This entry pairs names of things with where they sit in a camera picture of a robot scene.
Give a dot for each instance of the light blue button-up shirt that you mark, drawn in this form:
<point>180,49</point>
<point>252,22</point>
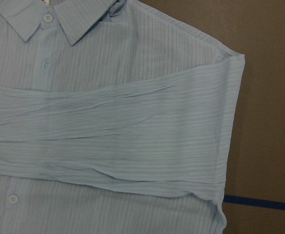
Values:
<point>115,118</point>

